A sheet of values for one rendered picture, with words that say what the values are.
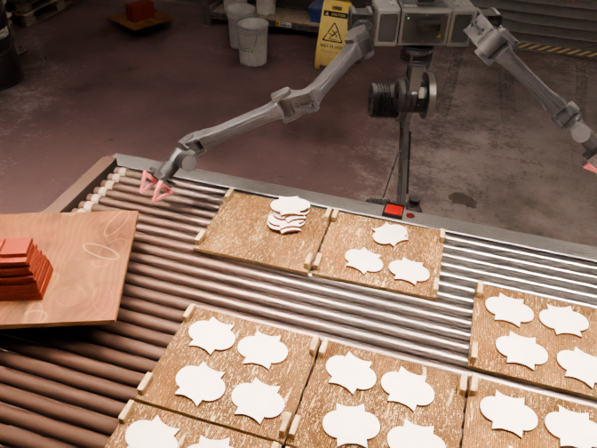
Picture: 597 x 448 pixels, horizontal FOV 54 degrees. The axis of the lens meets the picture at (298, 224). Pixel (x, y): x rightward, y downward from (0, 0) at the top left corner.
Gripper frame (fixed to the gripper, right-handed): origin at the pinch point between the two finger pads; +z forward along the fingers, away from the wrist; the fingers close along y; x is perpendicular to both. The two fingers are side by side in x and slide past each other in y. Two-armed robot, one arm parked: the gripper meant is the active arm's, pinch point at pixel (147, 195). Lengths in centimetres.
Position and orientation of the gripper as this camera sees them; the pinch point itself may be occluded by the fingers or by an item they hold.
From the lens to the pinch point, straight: 213.3
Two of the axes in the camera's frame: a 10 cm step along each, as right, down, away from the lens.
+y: 6.3, 3.6, -6.8
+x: 5.0, 4.8, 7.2
